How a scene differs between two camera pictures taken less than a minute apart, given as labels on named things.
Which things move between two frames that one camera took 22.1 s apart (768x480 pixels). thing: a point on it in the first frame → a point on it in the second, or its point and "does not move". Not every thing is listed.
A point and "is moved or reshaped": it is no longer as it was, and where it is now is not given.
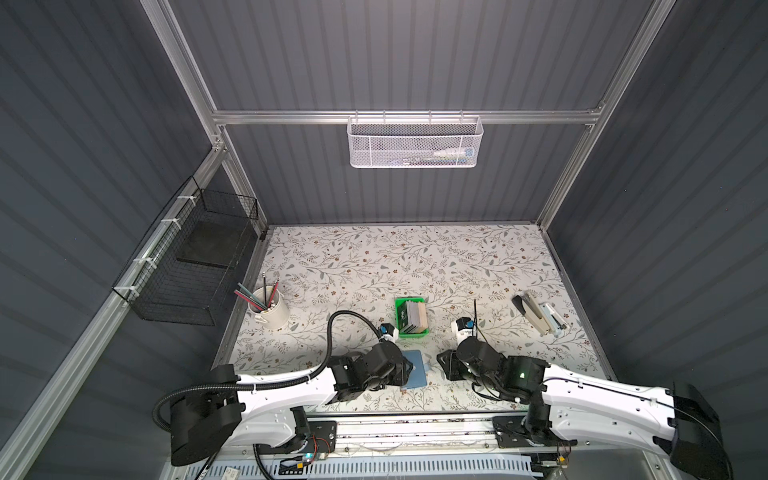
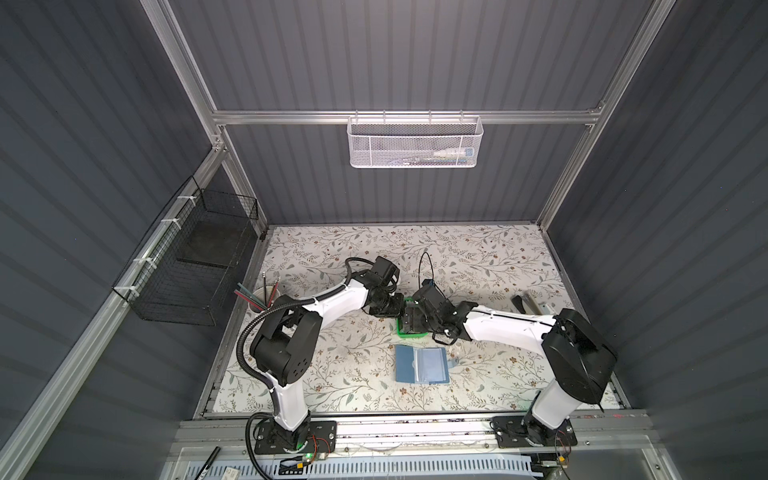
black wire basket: [180, 272] does not move
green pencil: [254, 297] does not move
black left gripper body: [397, 377] → [389, 306]
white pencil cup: [277, 313] does not move
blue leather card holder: [417, 376] is moved or reshaped
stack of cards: [413, 316] does not move
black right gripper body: [455, 370] → [433, 325]
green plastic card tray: [411, 316] does not move
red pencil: [273, 292] does not move
